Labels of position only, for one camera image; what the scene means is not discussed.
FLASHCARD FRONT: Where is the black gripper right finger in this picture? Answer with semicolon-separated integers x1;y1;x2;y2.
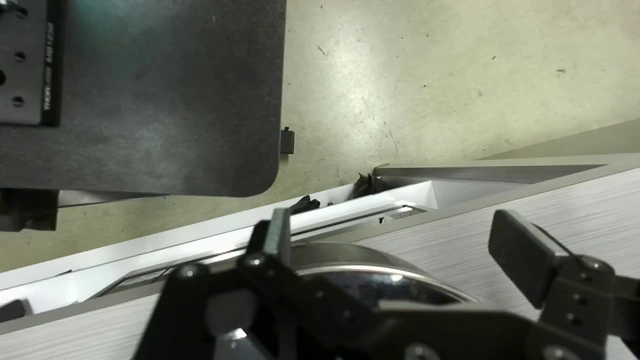
489;207;640;360

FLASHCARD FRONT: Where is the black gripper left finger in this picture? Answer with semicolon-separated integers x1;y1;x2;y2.
133;205;396;360

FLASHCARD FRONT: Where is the glass lid black knob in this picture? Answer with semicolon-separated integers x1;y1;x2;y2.
292;262;478;310

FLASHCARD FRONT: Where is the black robot table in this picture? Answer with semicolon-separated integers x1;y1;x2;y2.
0;0;288;232

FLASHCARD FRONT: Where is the black perforated breadboard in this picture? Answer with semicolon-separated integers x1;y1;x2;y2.
0;0;67;128

